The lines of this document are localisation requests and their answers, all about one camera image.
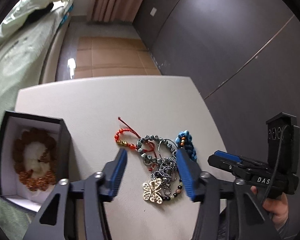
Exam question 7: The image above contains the black cable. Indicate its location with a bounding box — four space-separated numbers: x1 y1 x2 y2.
262 125 288 205

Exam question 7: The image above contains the light green duvet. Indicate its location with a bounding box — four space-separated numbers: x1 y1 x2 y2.
0 0 74 45

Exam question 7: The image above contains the gold butterfly brooch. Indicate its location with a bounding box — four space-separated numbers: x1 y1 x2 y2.
142 178 163 204

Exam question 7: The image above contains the dark mixed bead bracelet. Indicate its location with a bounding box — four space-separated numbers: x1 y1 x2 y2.
162 178 185 202

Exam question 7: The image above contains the black garment on bed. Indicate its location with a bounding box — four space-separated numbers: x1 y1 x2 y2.
25 2 54 24

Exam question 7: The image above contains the red cord bracelet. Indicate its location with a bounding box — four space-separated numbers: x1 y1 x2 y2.
114 116 157 156

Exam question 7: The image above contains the flattened cardboard sheet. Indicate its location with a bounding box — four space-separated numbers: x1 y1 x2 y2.
74 37 161 79

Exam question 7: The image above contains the blue braided bracelet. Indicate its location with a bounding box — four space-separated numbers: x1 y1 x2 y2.
175 129 199 163

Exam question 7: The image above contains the grey stone bead bracelet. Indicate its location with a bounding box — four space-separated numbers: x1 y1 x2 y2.
135 134 178 166

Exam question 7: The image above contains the green bed sheet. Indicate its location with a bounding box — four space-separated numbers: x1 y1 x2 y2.
0 5 69 239

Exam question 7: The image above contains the brown rudraksha bead bracelet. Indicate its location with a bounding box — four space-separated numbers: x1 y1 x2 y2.
12 127 58 192

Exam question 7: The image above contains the black jewelry box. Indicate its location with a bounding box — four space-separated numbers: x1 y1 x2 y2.
0 111 71 213

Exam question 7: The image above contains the right hand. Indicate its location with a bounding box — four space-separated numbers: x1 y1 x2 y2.
262 193 289 230

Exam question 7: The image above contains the silver ball chain necklace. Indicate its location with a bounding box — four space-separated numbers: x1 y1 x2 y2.
151 138 180 198

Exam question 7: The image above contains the white wall socket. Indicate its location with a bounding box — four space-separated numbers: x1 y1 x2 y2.
150 7 157 17

